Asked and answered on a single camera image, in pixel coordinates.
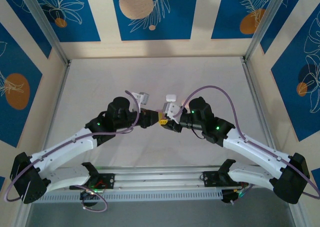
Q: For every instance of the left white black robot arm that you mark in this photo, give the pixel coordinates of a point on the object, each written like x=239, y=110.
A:
x=67, y=143

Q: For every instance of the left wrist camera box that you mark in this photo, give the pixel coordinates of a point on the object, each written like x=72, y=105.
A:
x=143, y=97

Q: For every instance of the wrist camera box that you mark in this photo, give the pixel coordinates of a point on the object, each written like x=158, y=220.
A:
x=143, y=97
x=170, y=108

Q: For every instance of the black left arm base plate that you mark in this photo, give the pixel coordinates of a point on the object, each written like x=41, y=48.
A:
x=108, y=180

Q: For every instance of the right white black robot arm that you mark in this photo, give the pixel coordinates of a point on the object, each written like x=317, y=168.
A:
x=257, y=152

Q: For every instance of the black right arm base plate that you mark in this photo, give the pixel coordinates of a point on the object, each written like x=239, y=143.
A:
x=211, y=179

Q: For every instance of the black controller box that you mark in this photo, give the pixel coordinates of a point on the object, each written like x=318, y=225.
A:
x=90, y=197
x=230, y=197

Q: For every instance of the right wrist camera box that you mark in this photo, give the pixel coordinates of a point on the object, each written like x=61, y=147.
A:
x=170, y=108

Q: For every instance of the aluminium frame post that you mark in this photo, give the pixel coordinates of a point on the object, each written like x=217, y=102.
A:
x=268, y=19
x=42, y=19

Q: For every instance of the aluminium mounting rail frame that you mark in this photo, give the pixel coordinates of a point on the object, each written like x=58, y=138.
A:
x=160, y=178

